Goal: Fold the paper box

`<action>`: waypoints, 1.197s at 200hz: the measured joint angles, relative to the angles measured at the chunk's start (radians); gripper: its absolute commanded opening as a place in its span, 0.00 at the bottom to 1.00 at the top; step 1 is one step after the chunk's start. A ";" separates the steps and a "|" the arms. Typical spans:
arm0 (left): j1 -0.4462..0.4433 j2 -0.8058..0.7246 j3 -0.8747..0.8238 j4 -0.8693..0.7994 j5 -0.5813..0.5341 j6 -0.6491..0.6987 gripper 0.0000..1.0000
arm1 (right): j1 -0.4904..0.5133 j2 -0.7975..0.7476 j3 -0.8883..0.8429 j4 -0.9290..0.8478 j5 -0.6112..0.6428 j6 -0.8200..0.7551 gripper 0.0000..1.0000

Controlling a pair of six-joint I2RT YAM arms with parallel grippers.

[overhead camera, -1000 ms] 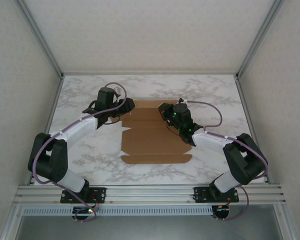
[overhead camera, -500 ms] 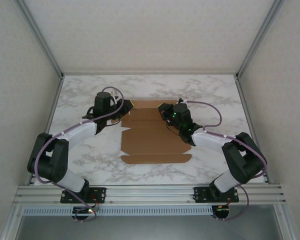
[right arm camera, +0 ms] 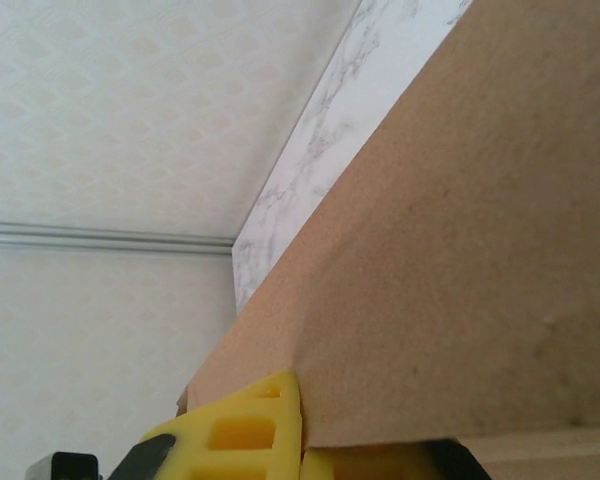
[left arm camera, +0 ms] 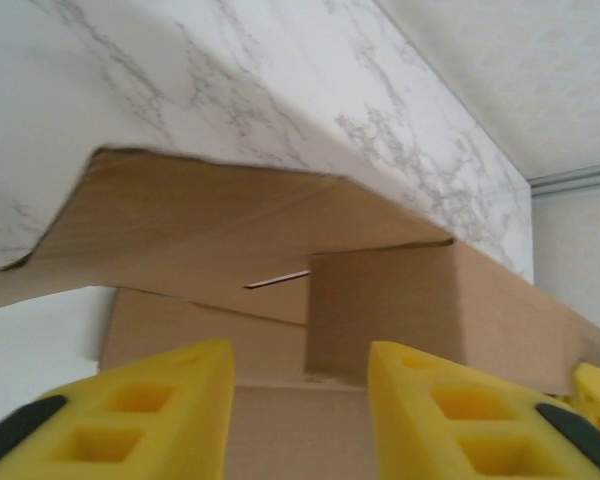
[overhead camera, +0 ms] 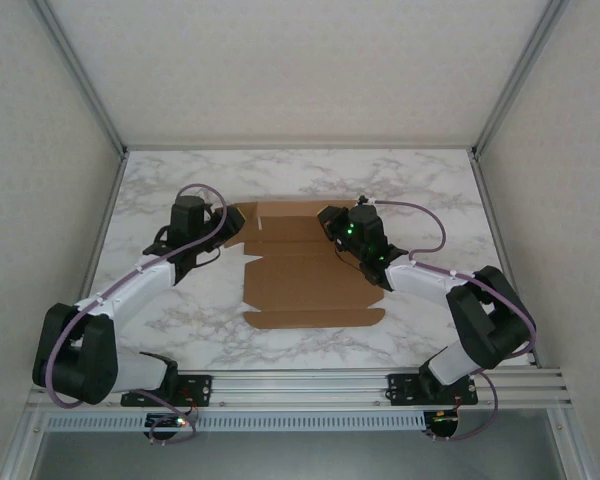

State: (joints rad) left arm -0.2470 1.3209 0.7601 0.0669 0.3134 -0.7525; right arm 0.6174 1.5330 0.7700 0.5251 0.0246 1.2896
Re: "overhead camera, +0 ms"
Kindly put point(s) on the brown cardboard box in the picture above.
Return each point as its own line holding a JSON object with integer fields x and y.
{"x": 300, "y": 280}

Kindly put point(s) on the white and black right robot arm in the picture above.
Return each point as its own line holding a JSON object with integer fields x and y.
{"x": 420, "y": 280}

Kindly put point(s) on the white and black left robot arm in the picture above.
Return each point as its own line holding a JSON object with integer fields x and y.
{"x": 130, "y": 290}

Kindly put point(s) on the small controller board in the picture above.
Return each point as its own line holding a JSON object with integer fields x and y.
{"x": 162, "y": 421}
{"x": 442, "y": 417}

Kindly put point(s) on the aluminium table end rail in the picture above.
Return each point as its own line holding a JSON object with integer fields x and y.
{"x": 300, "y": 148}

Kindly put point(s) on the aluminium table side rail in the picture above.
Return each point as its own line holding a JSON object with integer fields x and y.
{"x": 481, "y": 180}
{"x": 116, "y": 177}

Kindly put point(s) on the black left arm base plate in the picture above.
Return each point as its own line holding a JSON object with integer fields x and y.
{"x": 200, "y": 387}

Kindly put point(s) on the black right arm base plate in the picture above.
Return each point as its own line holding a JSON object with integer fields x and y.
{"x": 402, "y": 387}

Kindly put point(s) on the aluminium mounting rail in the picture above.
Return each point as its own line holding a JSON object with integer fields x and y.
{"x": 305, "y": 390}

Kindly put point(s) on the aluminium frame post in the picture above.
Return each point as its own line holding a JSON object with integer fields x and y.
{"x": 82, "y": 80}
{"x": 515, "y": 80}

